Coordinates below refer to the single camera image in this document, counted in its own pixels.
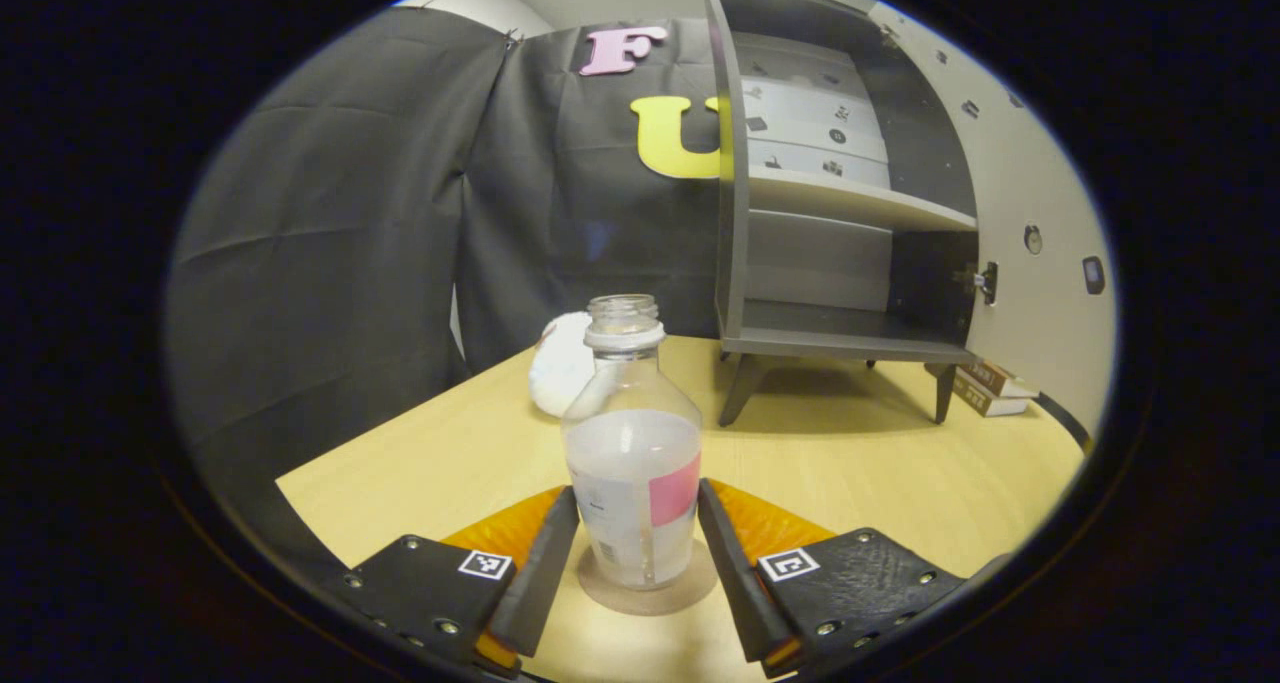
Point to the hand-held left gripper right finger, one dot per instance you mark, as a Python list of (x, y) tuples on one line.
[(730, 573)]

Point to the brown book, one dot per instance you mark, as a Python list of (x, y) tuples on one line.
[(1000, 378)]

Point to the black backdrop cloth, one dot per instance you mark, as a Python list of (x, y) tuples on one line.
[(330, 263)]

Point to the metal door hinge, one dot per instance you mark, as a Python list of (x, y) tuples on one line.
[(985, 283), (888, 35)]

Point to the round brown coaster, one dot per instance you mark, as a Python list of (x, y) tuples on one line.
[(690, 595)]

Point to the clear plastic bottle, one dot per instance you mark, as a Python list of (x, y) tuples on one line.
[(630, 453)]

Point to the white fluffy cloth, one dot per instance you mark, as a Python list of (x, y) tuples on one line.
[(560, 368)]

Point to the grey cabinet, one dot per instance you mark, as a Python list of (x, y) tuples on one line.
[(820, 258)]

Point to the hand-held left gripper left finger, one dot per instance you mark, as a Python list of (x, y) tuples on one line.
[(545, 573)]

